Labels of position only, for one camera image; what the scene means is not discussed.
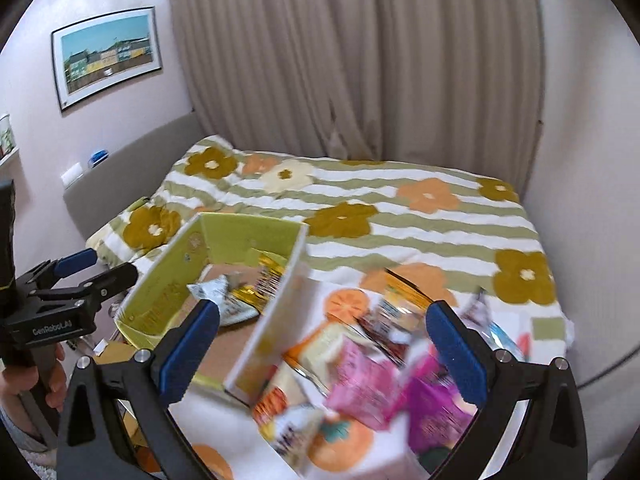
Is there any white noodle snack bag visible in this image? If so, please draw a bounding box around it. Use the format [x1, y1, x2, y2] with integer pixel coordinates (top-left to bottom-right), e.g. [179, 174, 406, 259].
[268, 403, 324, 470]

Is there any framed houses picture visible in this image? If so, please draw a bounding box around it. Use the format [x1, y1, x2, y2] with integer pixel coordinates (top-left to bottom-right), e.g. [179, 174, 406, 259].
[51, 6, 163, 112]

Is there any green cardboard box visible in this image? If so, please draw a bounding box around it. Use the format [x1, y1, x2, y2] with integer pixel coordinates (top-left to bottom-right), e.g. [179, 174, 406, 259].
[115, 212, 311, 405]

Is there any grey white snack bag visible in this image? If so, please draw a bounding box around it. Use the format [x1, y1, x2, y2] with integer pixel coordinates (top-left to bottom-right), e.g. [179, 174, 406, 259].
[186, 273, 259, 327]

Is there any cream orange snack bag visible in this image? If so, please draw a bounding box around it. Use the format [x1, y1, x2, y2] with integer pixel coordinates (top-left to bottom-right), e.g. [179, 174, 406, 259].
[283, 321, 371, 396]

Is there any grey purple snack bag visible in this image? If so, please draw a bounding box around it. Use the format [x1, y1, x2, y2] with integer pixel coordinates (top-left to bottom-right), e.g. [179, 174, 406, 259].
[458, 287, 492, 333]

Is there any orange yellow snack bag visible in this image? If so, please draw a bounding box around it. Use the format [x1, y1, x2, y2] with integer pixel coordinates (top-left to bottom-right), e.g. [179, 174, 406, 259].
[378, 269, 433, 321]

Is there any blue object on headboard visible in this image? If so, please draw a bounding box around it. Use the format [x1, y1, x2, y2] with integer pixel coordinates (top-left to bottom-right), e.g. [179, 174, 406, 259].
[88, 150, 110, 168]

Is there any white wall switch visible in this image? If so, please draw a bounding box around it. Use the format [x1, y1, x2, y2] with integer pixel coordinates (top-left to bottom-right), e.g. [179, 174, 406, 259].
[60, 162, 84, 188]

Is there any beige curtain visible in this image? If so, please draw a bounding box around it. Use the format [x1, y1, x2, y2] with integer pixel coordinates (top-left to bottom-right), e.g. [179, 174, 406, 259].
[169, 0, 544, 191]

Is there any gold chocolate snack bag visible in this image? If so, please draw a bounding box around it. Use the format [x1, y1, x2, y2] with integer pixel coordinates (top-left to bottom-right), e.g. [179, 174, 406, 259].
[231, 252, 288, 314]

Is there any person left hand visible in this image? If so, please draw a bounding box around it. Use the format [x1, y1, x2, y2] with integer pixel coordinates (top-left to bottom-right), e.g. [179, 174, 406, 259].
[1, 344, 67, 411]

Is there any light blue white snack bag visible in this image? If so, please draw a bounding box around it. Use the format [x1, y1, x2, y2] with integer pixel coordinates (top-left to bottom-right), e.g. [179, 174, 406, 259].
[488, 321, 526, 362]

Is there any purple chip bag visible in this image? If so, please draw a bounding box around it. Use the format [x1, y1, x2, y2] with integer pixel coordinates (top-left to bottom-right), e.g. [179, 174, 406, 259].
[406, 354, 477, 453]

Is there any grey headboard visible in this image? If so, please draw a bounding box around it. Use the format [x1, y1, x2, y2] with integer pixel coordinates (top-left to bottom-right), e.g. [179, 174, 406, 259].
[63, 112, 204, 238]

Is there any floral striped green quilt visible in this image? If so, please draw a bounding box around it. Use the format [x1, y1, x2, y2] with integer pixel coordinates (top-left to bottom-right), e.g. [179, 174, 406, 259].
[87, 136, 575, 362]

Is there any orange fries snack bag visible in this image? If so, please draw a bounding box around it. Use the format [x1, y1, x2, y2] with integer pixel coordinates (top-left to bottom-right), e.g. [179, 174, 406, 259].
[252, 364, 307, 441]

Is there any white persimmon print tablecloth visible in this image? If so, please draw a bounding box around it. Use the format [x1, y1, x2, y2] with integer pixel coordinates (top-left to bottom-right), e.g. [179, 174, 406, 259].
[169, 274, 532, 480]

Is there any pink snack bag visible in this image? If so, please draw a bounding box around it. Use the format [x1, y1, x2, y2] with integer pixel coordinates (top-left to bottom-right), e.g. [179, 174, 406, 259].
[324, 339, 400, 431]

